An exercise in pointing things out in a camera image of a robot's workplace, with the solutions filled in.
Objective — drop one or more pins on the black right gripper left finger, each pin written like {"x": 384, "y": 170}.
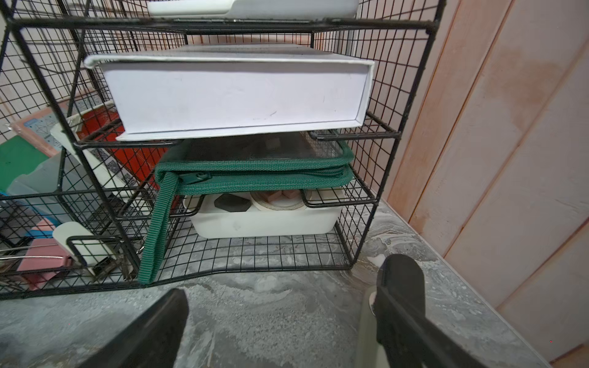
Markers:
{"x": 152, "y": 340}

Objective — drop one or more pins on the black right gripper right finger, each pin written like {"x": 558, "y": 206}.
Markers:
{"x": 408, "y": 337}

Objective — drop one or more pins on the pink eraser block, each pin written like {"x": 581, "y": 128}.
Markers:
{"x": 44, "y": 257}

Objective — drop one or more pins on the white plastic tray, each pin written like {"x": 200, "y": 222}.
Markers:
{"x": 283, "y": 217}

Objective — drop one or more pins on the green zipper pouch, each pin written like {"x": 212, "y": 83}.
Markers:
{"x": 239, "y": 164}

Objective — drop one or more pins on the white flat box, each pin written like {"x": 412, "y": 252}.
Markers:
{"x": 205, "y": 90}

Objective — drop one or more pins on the white box on top shelf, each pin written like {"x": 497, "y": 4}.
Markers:
{"x": 255, "y": 9}

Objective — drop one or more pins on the black wire desk organizer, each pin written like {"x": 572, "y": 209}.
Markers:
{"x": 150, "y": 142}

